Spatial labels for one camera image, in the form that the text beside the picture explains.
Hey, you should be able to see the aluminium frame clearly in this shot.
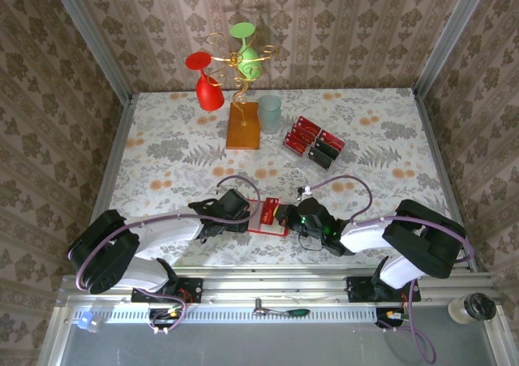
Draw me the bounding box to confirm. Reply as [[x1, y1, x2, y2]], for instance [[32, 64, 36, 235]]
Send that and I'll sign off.
[[38, 0, 513, 366]]

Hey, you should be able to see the green-handled ratchet wrench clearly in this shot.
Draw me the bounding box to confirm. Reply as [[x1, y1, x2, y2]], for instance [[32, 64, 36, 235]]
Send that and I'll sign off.
[[252, 297, 312, 318]]

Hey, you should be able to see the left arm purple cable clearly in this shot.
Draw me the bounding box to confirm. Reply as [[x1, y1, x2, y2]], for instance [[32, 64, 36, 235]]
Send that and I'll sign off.
[[66, 174, 263, 337]]

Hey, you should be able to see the red VIP card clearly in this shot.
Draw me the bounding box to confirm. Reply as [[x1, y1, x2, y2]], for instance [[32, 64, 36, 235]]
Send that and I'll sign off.
[[260, 197, 281, 226], [282, 138, 307, 156], [320, 129, 345, 150], [286, 131, 311, 148], [297, 116, 322, 134], [291, 123, 315, 140]]

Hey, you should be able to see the red wine glass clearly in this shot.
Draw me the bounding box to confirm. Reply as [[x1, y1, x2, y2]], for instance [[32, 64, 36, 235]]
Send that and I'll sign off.
[[185, 51, 225, 112]]

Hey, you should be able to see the gold wire rack wooden base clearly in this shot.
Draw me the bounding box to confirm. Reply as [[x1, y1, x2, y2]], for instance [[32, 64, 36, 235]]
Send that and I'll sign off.
[[204, 32, 280, 151]]

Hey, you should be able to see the white slotted cable duct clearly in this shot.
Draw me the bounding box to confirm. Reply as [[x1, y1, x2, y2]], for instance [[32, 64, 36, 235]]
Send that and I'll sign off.
[[72, 305, 384, 325]]

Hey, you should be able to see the clear jar black lid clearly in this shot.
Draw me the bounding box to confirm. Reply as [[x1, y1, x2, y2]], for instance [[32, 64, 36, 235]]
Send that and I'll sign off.
[[447, 291, 499, 325]]

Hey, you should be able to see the thin black cable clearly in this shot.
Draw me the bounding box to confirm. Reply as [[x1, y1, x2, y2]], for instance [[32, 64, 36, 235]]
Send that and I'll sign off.
[[298, 231, 325, 254]]

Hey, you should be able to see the black wired connector block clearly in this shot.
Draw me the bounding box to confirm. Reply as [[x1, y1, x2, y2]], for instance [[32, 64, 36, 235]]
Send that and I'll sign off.
[[148, 307, 187, 329], [375, 307, 407, 329]]

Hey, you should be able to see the clear acrylic card stand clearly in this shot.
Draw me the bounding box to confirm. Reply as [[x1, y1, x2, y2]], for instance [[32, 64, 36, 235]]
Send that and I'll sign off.
[[281, 115, 346, 176]]

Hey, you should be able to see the green wine glass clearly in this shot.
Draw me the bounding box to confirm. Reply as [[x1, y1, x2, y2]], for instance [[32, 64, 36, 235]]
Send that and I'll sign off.
[[229, 22, 263, 81]]

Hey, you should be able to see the frosted pale blue cup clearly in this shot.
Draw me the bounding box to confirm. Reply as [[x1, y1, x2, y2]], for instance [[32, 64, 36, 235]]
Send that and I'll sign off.
[[258, 94, 282, 135]]

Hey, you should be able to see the red leather card holder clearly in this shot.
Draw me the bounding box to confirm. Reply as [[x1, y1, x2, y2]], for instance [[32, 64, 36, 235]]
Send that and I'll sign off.
[[247, 197, 290, 237]]

